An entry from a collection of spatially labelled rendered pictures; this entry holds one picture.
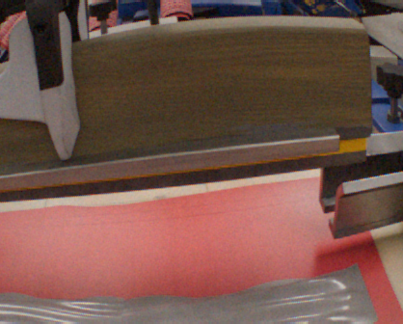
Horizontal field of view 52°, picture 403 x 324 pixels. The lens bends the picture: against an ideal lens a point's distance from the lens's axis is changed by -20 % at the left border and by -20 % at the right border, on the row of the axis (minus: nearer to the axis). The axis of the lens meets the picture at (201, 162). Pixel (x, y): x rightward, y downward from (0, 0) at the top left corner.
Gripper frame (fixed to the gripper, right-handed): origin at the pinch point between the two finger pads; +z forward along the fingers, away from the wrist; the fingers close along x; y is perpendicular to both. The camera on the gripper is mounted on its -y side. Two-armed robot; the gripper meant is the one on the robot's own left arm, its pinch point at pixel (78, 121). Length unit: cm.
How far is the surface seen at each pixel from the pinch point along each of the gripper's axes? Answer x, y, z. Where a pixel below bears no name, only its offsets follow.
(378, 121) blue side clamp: -13.3, -25.6, 8.9
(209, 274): -0.8, -6.6, 13.6
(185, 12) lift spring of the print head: -46.5, -7.8, 3.2
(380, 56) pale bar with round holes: -24.0, -31.3, 5.0
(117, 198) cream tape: -12.7, 0.9, 13.6
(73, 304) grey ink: 2.5, 3.9, 13.3
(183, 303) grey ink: 2.7, -4.6, 13.2
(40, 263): -3.0, 8.0, 13.6
